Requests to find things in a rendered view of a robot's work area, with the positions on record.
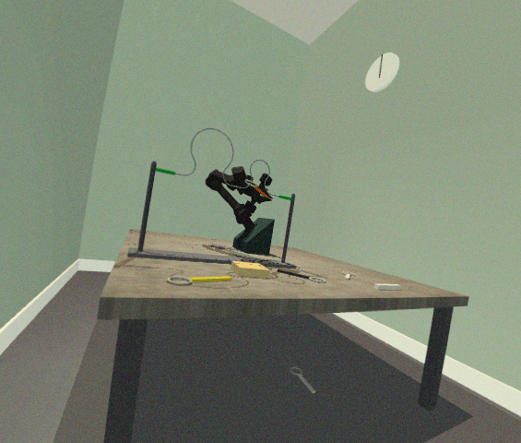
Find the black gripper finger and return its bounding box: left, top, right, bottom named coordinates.
left=254, top=194, right=272, bottom=204
left=259, top=185, right=273, bottom=199

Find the yellow bar with grey loop end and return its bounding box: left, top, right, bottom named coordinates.
left=167, top=277, right=232, bottom=285

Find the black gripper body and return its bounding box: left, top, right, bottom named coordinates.
left=244, top=174, right=272, bottom=213

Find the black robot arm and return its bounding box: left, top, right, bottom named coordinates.
left=205, top=166, right=257, bottom=232

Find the tan flat block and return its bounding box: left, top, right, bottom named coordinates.
left=231, top=261, right=270, bottom=278

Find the orange handle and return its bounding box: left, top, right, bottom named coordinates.
left=244, top=180, right=268, bottom=198

